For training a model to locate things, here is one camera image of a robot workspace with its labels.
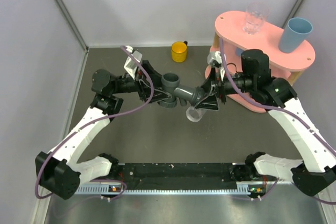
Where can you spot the yellow mug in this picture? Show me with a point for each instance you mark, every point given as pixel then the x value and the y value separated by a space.
pixel 179 51

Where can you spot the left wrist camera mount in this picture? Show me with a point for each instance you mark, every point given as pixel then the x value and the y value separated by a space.
pixel 130 66

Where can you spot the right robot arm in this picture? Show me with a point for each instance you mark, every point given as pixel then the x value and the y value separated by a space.
pixel 311 174

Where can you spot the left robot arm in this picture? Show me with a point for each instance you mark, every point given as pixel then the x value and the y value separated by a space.
pixel 59 170

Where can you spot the clear trap with grey nut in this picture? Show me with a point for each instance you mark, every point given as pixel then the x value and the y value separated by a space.
pixel 195 115

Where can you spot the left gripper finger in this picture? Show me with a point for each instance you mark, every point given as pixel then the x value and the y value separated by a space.
pixel 162 95
pixel 153 74

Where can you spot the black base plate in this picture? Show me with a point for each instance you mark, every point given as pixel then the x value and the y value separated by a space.
pixel 181 176

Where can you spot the tall blue cup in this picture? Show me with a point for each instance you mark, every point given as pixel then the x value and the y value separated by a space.
pixel 296 31

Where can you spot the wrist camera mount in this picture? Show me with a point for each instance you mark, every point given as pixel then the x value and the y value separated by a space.
pixel 130 66
pixel 214 59

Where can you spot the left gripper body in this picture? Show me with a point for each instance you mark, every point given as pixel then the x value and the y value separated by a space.
pixel 143 91

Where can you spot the grey plastic pipe fitting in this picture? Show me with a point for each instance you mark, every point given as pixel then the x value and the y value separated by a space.
pixel 171 85

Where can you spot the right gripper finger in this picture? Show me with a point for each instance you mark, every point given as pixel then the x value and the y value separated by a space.
pixel 209 86
pixel 209 102

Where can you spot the clear drinking glass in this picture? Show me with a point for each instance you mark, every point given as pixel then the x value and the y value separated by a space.
pixel 255 16

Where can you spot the pink three-tier shelf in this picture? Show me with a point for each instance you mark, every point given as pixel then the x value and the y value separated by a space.
pixel 229 28

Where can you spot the grey slotted cable duct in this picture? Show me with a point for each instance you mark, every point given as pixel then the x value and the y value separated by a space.
pixel 115 188

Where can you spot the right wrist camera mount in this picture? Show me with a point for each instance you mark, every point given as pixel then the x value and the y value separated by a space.
pixel 214 59

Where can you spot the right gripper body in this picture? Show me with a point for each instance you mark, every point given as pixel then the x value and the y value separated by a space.
pixel 222 92

